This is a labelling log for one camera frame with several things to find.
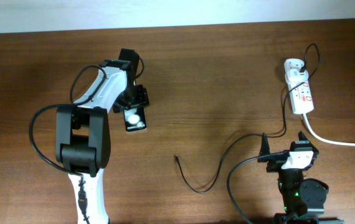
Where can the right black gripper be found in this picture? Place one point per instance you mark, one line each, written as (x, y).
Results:
(274, 165)

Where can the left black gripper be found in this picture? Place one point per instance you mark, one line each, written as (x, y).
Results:
(142, 99)

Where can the black smartphone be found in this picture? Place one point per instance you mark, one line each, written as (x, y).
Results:
(135, 120)

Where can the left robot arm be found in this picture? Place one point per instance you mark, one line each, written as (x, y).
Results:
(83, 142)

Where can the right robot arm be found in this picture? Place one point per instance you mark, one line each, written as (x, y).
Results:
(303, 198)

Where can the white USB charger plug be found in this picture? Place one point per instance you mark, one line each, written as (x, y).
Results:
(295, 76)

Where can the white power strip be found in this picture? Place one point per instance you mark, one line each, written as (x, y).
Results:
(300, 94)

